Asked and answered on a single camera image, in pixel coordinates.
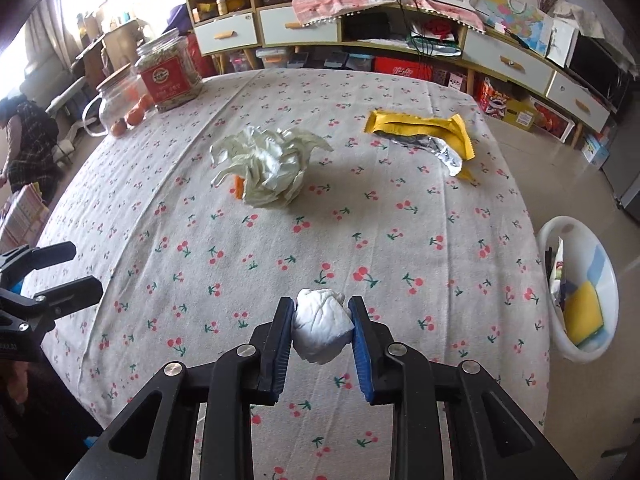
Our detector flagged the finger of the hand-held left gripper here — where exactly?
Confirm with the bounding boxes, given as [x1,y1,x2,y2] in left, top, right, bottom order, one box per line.
[0,275,104,333]
[0,241,77,286]

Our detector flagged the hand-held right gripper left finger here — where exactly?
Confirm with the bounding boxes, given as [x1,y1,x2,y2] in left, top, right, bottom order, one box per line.
[65,296,296,480]

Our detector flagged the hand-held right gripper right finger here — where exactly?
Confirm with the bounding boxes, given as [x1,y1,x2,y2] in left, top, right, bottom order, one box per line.
[347,295,578,480]

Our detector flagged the white paper ball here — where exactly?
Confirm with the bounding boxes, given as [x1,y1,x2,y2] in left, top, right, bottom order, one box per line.
[291,287,356,366]

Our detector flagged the white plastic basin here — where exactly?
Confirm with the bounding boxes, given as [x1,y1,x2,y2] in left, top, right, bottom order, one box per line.
[536,216,621,365]

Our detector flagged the grey white chair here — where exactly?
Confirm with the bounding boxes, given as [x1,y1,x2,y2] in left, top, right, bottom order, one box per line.
[45,72,108,161]

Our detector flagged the crumpled white plastic bag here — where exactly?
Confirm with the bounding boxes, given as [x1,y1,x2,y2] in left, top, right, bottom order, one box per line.
[209,126,335,209]

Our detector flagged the plastic jar red label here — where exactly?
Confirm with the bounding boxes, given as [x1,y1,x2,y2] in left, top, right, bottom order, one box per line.
[135,27,205,113]

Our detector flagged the wooden side desk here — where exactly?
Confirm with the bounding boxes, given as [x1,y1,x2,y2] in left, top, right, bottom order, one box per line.
[75,20,156,91]

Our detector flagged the yellow sponge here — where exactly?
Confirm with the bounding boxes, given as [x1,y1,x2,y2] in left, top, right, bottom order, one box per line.
[564,281,606,346]

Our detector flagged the yellow foil-lined wrapper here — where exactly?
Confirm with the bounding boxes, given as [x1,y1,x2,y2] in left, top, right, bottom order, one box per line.
[364,109,478,181]

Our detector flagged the lion print carton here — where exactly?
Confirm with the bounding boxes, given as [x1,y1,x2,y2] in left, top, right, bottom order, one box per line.
[475,76,538,133]

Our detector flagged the red flat carton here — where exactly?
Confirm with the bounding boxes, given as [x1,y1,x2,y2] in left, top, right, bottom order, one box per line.
[374,56,426,81]

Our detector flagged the long wooden cabinet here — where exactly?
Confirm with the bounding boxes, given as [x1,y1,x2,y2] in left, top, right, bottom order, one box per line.
[180,0,618,143]

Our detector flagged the red gift box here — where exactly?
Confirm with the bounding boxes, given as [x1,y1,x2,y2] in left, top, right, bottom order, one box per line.
[530,97,576,143]

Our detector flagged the blue white box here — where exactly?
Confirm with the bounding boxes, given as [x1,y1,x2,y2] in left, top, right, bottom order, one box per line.
[582,132,611,166]

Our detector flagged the grey refrigerator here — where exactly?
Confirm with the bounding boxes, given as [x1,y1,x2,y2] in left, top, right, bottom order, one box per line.
[602,110,640,211]

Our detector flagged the black box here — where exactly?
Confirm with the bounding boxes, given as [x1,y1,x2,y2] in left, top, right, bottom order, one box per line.
[345,12,391,41]

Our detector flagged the white paper bag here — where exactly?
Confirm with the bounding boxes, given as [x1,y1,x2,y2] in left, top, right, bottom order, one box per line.
[547,17,581,68]

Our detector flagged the black microwave oven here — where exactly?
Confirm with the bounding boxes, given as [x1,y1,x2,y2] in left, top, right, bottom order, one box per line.
[567,35,633,111]

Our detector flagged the colourful map paper bag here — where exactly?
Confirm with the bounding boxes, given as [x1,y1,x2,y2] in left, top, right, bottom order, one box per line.
[475,0,551,56]

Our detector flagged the glass jar with handle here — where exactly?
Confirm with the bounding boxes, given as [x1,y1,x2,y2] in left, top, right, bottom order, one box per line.
[82,65,151,136]

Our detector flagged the white drawer wooden handle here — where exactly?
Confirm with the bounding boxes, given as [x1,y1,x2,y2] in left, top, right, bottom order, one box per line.
[194,12,258,55]
[259,6,341,46]
[462,30,553,95]
[546,71,612,131]

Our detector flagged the black cables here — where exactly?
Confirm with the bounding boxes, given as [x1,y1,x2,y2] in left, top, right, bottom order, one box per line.
[380,0,463,81]

